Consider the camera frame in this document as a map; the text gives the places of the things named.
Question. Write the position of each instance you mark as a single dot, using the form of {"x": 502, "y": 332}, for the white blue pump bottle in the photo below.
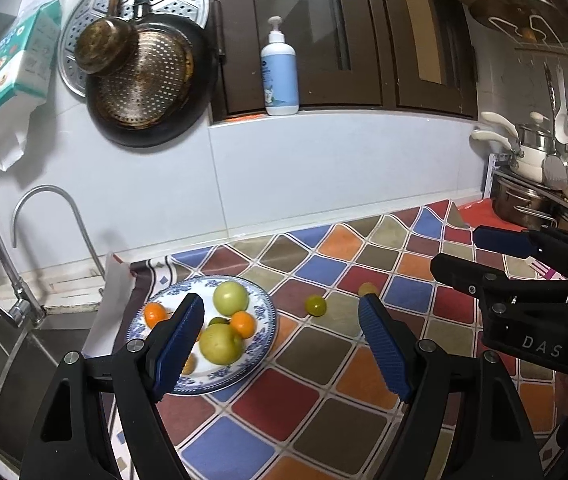
{"x": 280, "y": 80}

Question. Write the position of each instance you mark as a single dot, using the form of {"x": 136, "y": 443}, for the white ladle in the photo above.
{"x": 562, "y": 127}

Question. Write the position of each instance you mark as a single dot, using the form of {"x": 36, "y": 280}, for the steel spatula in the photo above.
{"x": 556, "y": 172}

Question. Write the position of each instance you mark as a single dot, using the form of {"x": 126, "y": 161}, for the steel sink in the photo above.
{"x": 14, "y": 385}

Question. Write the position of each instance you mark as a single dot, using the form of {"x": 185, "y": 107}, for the large steel pot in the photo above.
{"x": 518, "y": 205}

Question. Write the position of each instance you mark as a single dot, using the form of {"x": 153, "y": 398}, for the white plastic sheet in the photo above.
{"x": 114, "y": 300}

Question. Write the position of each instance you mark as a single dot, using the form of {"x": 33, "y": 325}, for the chrome mixer faucet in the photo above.
{"x": 19, "y": 305}

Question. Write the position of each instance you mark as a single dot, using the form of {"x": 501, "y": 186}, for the steel pot with lid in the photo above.
{"x": 536, "y": 135}

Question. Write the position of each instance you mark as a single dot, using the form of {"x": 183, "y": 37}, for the teal white paper pack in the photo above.
{"x": 9, "y": 70}

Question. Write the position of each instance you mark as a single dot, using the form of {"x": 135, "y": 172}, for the blue white patterned plate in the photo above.
{"x": 261, "y": 306}

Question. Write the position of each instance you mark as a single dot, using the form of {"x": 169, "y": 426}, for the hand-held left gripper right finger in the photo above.
{"x": 383, "y": 350}

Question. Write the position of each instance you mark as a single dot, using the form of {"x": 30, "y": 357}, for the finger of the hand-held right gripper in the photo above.
{"x": 458, "y": 272}
{"x": 503, "y": 241}

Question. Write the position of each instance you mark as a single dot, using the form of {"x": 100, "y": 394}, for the round wooden board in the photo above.
{"x": 503, "y": 7}

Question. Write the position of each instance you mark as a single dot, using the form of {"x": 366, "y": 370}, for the small green fruit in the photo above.
{"x": 219, "y": 320}
{"x": 316, "y": 305}

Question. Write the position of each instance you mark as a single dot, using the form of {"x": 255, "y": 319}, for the small yellow-green fruit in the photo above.
{"x": 367, "y": 289}

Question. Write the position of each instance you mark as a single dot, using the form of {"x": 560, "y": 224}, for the small orange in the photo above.
{"x": 190, "y": 364}

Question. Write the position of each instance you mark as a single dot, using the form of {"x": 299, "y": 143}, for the dark wooden window frame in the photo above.
{"x": 388, "y": 35}

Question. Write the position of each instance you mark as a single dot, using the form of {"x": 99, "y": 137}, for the colourful checkered tablecloth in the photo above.
{"x": 314, "y": 410}

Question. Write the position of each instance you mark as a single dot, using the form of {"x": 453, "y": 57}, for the clear plastic bag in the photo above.
{"x": 11, "y": 150}

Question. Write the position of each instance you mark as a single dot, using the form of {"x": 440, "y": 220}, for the green apple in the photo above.
{"x": 230, "y": 297}
{"x": 220, "y": 342}

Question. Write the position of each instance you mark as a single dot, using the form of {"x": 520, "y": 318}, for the pink white packet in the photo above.
{"x": 546, "y": 270}

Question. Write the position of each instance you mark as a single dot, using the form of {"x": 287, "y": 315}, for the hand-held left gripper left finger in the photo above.
{"x": 179, "y": 350}

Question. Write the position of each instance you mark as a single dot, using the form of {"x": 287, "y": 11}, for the brass pot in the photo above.
{"x": 104, "y": 45}

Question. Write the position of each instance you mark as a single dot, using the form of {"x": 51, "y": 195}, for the black perforated pan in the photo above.
{"x": 144, "y": 85}

